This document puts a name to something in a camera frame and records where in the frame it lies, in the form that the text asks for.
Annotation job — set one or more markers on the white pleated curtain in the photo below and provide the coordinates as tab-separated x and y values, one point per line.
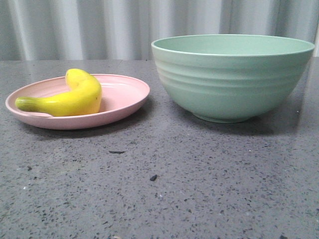
125	29

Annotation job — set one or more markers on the green ribbed bowl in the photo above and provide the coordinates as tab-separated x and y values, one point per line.
230	77

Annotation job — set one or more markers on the yellow banana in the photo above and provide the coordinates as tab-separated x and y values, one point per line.
84	97

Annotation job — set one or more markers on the pink plate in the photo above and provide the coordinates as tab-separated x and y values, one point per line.
121	97

